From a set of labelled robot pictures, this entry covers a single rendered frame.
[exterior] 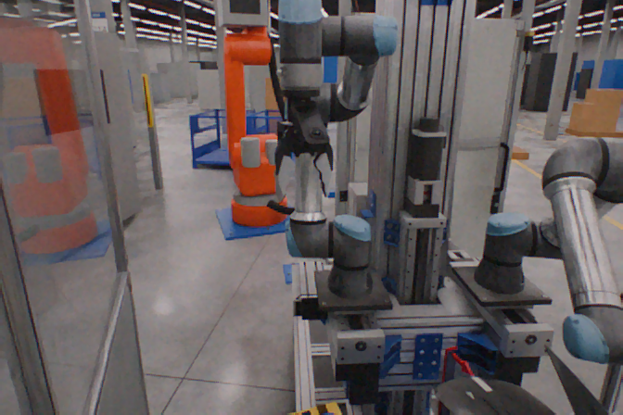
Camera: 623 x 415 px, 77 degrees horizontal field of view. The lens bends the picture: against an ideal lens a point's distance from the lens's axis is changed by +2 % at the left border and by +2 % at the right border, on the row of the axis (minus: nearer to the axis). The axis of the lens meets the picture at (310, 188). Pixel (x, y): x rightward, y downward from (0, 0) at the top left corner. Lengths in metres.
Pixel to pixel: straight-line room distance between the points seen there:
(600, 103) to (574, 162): 12.05
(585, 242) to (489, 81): 1.84
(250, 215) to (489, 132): 2.66
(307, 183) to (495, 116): 1.76
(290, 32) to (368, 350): 0.88
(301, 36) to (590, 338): 0.70
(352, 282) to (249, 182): 3.16
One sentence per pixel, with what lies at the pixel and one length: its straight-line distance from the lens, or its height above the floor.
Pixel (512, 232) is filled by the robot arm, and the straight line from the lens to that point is 1.34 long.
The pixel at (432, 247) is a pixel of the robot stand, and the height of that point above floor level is 1.14.
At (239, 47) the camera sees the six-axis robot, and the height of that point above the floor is 1.94.
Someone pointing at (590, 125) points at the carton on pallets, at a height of 0.30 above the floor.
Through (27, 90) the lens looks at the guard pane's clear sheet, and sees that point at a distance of 0.88.
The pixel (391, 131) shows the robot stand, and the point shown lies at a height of 1.53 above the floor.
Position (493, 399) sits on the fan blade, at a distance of 0.76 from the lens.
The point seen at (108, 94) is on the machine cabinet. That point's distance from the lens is 4.79.
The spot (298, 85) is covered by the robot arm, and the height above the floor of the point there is 1.69.
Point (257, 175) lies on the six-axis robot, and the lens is 4.28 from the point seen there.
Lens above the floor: 1.71
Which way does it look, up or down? 17 degrees down
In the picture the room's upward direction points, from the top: straight up
